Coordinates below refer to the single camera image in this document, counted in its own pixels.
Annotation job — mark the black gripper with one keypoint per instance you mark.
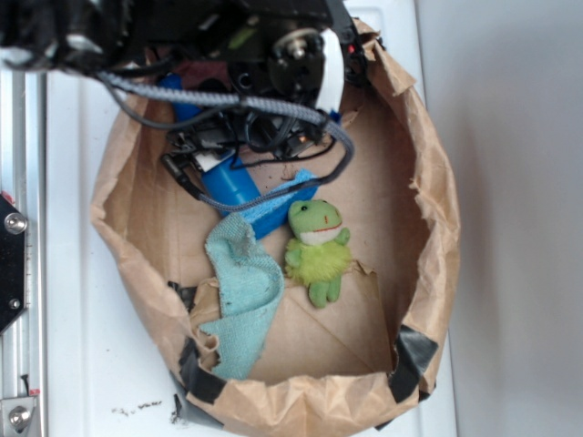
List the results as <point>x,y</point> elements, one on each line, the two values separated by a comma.
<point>250,140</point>

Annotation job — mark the blue plastic bottle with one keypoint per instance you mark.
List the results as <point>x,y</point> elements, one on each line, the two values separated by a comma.
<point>228,182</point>

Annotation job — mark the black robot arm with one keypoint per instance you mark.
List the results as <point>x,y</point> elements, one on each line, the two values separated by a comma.
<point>268,75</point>

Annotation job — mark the blue sponge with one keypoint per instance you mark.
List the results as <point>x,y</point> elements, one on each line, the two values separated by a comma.
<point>271,214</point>

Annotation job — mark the light teal cloth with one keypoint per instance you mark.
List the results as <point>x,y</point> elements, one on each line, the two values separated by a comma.
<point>251,286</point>

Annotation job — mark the green frog plush toy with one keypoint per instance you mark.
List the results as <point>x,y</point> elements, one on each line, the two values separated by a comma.
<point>318,254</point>

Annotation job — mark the brown paper bag bin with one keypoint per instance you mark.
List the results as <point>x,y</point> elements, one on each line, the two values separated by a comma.
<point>356,364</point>

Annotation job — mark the aluminium frame rail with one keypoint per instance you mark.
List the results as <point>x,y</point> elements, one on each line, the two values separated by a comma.
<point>23,158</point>

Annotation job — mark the black metal bracket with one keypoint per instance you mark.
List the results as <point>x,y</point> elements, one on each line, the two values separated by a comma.
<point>12,262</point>

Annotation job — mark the silver corner bracket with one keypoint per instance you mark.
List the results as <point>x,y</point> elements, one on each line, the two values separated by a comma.
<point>19,417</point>

